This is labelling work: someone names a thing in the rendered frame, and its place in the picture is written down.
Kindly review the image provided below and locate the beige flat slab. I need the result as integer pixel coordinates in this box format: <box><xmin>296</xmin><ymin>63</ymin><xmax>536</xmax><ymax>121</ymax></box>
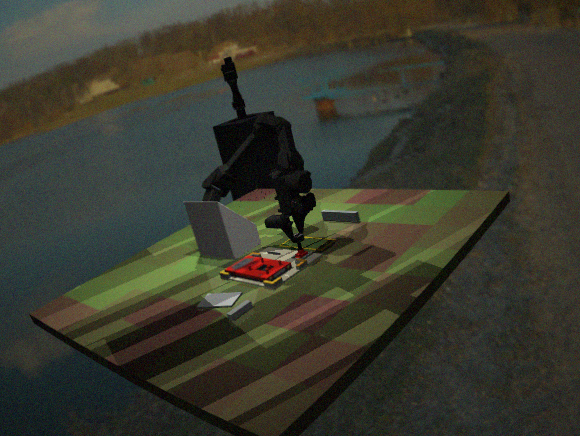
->
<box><xmin>219</xmin><ymin>247</ymin><xmax>323</xmax><ymax>289</ymax></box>

